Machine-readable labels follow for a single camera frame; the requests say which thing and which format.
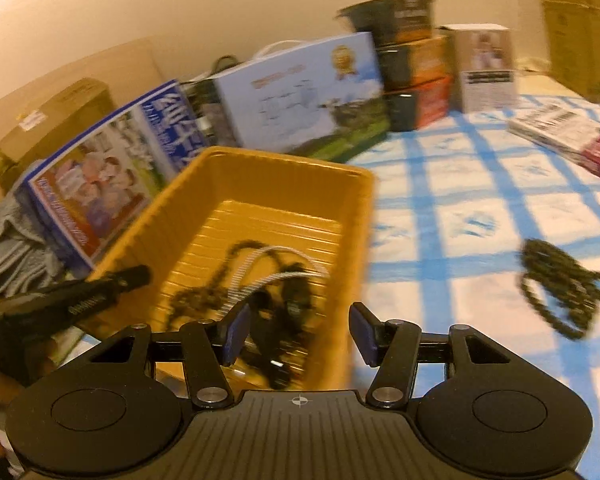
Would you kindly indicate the blue checked tablecloth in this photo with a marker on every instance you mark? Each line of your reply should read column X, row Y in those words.
column 430, row 310

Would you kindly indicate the brown cardboard box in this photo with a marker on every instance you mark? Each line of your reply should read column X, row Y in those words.
column 45, row 130

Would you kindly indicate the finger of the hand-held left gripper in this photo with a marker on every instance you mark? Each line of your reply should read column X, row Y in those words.
column 130, row 275

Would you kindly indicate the red orange instant noodle bowl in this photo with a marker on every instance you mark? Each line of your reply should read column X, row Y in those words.
column 425, row 105

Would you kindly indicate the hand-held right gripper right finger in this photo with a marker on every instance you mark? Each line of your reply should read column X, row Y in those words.
column 362, row 335

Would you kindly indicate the white maroon book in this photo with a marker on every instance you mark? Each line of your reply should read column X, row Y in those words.
column 570, row 135

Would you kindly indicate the large cardboard box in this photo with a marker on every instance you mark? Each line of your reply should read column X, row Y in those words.
column 580, row 25

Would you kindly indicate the orange plastic tray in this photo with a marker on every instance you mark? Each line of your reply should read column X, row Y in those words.
column 260, row 185

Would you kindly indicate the dark instant noodle bowl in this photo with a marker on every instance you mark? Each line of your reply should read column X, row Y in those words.
column 390, row 17

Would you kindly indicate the small white product box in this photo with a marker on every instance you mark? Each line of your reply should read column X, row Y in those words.
column 485, row 70

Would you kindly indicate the grey towel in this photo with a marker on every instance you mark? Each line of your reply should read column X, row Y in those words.
column 15, row 250

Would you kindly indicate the white green milk carton box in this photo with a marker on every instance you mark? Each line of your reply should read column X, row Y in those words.
column 290, row 95

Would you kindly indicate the blue milk carton box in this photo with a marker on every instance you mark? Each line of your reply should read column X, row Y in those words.
column 110, row 175

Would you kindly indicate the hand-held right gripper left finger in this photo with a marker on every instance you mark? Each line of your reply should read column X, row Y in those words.
column 237, row 332

